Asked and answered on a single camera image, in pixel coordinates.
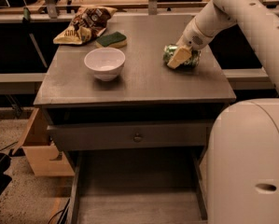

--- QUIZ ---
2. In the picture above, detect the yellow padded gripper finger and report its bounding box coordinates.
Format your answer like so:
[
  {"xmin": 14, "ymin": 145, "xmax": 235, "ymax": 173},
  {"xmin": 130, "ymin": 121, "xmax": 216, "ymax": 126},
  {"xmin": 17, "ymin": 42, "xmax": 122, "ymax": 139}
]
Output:
[{"xmin": 167, "ymin": 46, "xmax": 192, "ymax": 69}]

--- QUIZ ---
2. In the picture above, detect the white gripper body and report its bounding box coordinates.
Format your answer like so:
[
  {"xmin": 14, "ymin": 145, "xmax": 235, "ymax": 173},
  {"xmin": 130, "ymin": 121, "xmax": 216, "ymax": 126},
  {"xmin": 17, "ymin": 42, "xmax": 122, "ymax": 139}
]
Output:
[{"xmin": 176, "ymin": 16, "xmax": 215, "ymax": 50}]

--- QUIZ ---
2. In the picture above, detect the green soda can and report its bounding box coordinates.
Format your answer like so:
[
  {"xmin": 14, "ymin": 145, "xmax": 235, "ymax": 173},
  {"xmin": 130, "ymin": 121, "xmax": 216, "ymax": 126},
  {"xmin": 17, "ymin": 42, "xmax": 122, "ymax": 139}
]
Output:
[{"xmin": 163, "ymin": 44, "xmax": 200, "ymax": 67}]

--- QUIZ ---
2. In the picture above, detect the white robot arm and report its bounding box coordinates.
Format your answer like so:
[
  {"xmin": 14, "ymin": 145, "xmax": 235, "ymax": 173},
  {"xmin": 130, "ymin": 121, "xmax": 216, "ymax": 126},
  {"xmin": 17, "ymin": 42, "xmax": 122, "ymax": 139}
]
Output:
[{"xmin": 178, "ymin": 0, "xmax": 279, "ymax": 224}]

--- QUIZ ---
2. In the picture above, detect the green yellow sponge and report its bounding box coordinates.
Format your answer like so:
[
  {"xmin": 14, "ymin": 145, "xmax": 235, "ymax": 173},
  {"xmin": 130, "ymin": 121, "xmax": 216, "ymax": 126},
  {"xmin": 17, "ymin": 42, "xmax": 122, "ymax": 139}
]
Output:
[{"xmin": 95, "ymin": 32, "xmax": 127, "ymax": 48}]

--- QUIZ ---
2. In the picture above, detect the grey cabinet with drawers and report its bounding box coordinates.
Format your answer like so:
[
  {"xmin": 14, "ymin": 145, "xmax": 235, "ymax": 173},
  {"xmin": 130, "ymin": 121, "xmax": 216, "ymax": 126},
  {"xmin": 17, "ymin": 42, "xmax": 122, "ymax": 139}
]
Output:
[{"xmin": 35, "ymin": 14, "xmax": 235, "ymax": 224}]

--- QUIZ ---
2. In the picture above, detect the white bowl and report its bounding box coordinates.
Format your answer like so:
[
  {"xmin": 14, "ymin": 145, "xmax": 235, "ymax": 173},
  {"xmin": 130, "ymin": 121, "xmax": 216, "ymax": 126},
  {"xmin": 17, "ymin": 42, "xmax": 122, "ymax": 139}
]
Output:
[{"xmin": 84, "ymin": 48, "xmax": 125, "ymax": 81}]

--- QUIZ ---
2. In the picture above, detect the round metal drawer knob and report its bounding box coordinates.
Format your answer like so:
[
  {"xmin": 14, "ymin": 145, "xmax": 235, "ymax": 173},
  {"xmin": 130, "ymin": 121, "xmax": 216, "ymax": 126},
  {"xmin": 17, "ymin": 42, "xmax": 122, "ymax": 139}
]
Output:
[{"xmin": 133, "ymin": 133, "xmax": 143, "ymax": 143}]

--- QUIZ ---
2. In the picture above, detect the brown yellow chip bag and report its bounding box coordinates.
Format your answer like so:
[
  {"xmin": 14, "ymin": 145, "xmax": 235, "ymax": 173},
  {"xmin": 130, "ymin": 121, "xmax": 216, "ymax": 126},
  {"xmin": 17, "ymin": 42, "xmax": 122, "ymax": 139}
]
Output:
[{"xmin": 53, "ymin": 6, "xmax": 117, "ymax": 45}]

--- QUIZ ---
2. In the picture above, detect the light wooden box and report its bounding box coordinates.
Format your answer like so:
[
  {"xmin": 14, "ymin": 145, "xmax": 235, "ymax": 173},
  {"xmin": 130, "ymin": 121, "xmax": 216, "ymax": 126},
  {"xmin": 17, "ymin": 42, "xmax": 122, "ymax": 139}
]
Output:
[{"xmin": 12, "ymin": 108, "xmax": 75, "ymax": 176}]

